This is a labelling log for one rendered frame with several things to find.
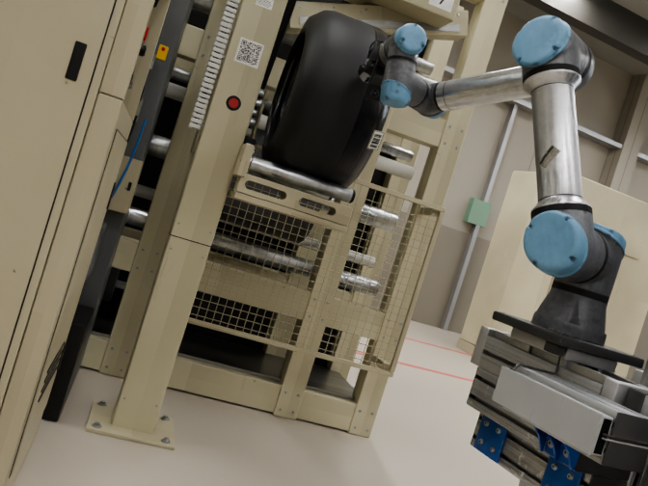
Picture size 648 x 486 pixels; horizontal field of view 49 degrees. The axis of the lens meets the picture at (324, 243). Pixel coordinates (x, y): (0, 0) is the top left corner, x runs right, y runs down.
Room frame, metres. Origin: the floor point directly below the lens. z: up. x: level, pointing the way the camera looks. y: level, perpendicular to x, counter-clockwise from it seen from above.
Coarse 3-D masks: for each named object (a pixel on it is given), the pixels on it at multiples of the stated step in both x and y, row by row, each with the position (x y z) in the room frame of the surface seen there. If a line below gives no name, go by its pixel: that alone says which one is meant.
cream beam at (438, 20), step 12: (348, 0) 2.73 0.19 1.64; (360, 0) 2.68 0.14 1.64; (372, 0) 2.64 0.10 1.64; (384, 0) 2.60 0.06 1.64; (396, 0) 2.56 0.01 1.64; (408, 0) 2.55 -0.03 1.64; (420, 0) 2.56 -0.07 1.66; (456, 0) 2.59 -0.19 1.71; (408, 12) 2.65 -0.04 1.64; (420, 12) 2.60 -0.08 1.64; (432, 12) 2.58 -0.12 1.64; (444, 12) 2.58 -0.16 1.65; (456, 12) 2.60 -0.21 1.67; (432, 24) 2.70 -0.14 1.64; (444, 24) 2.66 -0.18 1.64
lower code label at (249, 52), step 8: (240, 40) 2.17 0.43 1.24; (248, 40) 2.17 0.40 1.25; (240, 48) 2.17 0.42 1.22; (248, 48) 2.18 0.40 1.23; (256, 48) 2.18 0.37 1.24; (240, 56) 2.17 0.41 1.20; (248, 56) 2.18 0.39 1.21; (256, 56) 2.18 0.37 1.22; (248, 64) 2.18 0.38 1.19; (256, 64) 2.19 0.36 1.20
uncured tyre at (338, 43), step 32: (320, 32) 2.10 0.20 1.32; (352, 32) 2.13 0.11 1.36; (384, 32) 2.23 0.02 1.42; (288, 64) 2.45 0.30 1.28; (320, 64) 2.05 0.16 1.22; (352, 64) 2.07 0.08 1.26; (288, 96) 2.55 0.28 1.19; (320, 96) 2.04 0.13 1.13; (352, 96) 2.06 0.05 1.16; (288, 128) 2.10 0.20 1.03; (320, 128) 2.07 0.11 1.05; (352, 128) 2.08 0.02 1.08; (288, 160) 2.15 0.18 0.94; (320, 160) 2.14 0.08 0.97; (352, 160) 2.14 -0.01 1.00
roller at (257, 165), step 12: (252, 168) 2.13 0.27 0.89; (264, 168) 2.14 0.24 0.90; (276, 168) 2.15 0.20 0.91; (288, 168) 2.17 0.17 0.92; (288, 180) 2.16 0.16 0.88; (300, 180) 2.17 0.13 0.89; (312, 180) 2.17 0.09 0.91; (324, 180) 2.19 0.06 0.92; (324, 192) 2.19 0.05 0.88; (336, 192) 2.19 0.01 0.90; (348, 192) 2.20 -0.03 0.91
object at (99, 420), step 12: (96, 408) 2.27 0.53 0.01; (108, 408) 2.30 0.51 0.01; (96, 420) 2.16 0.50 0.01; (108, 420) 2.19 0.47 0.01; (168, 420) 2.36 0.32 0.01; (96, 432) 2.09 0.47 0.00; (108, 432) 2.10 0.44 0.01; (120, 432) 2.12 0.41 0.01; (132, 432) 2.16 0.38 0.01; (144, 432) 2.19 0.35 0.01; (156, 432) 2.22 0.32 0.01; (168, 432) 2.25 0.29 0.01; (156, 444) 2.13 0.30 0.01; (168, 444) 2.15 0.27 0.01
